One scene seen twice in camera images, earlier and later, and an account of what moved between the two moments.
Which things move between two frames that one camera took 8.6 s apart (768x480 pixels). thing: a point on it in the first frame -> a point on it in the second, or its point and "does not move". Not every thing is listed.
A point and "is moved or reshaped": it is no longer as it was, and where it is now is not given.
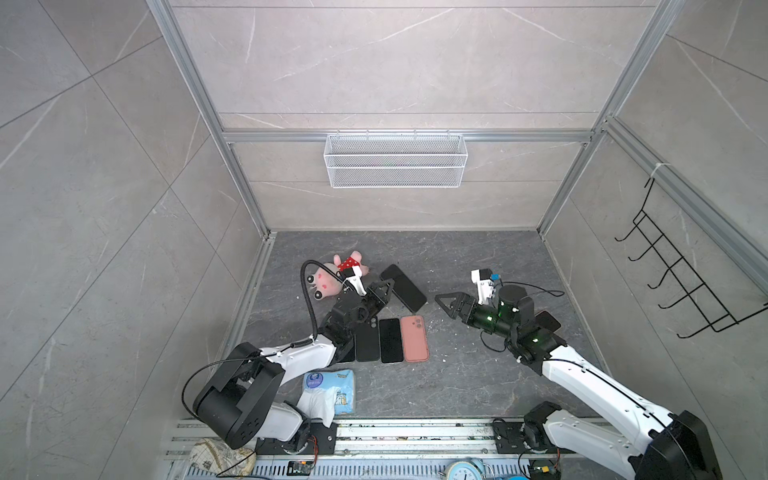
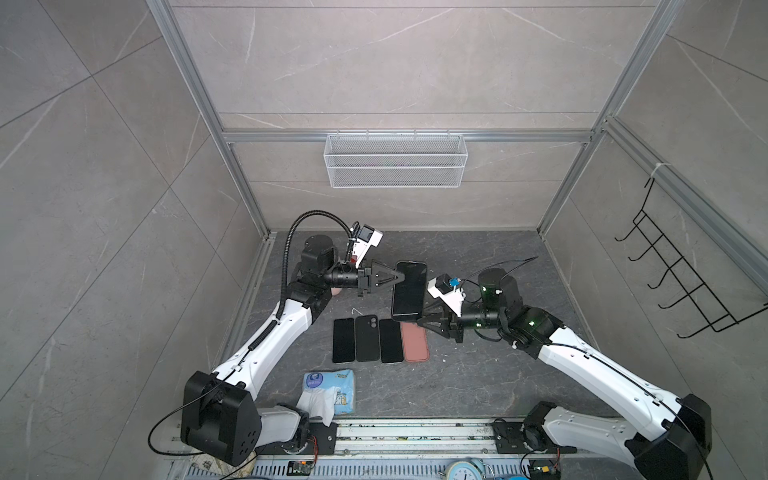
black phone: x=345 y=350 does not move
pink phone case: x=415 y=340 does not move
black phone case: x=367 y=340 does not move
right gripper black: x=460 y=306 -> x=449 y=327
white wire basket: x=396 y=160 does not move
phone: x=390 y=340 does not move
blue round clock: x=471 y=469 does not move
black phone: x=412 y=297 is moved or reshaped
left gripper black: x=377 y=297 -> x=364 y=280
